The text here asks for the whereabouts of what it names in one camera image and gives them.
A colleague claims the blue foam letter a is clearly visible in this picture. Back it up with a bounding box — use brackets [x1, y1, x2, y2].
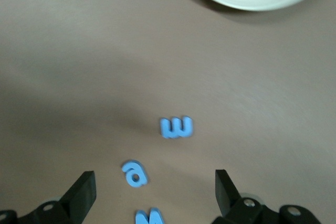
[121, 160, 149, 188]

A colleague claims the brown table cover sheet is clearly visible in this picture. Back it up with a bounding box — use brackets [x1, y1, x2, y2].
[0, 0, 336, 224]

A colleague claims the blue foam letter W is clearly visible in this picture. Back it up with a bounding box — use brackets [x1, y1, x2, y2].
[135, 207, 164, 224]

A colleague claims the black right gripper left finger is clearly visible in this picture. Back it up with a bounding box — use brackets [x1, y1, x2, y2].
[18, 170, 97, 224]

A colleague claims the blue foam letter m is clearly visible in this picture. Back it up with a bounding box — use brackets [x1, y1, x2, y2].
[159, 115, 195, 140]

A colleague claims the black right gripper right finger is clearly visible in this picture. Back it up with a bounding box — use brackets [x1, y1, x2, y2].
[212, 169, 279, 224]

